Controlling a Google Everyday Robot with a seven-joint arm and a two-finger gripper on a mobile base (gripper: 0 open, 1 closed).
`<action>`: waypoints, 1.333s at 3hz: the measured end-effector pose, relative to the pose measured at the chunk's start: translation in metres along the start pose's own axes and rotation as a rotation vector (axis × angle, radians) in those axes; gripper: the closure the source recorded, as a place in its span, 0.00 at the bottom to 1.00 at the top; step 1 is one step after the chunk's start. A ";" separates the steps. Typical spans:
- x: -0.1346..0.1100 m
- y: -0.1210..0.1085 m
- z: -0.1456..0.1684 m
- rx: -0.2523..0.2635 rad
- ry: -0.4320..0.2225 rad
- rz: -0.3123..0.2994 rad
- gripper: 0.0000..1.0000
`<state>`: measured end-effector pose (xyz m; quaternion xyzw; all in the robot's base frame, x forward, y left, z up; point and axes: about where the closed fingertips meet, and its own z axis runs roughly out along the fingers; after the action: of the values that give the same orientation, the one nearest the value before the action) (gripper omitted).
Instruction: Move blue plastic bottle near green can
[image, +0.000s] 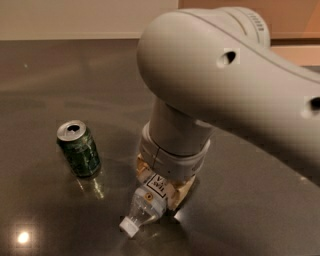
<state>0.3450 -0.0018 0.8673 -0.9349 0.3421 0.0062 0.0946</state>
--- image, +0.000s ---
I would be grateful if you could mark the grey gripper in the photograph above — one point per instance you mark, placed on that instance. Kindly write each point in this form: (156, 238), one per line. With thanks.
(166, 159)

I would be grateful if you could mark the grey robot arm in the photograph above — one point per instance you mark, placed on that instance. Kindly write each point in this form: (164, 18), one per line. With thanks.
(214, 68)

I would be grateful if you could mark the green soda can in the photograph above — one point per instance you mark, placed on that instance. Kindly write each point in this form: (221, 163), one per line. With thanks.
(79, 148)

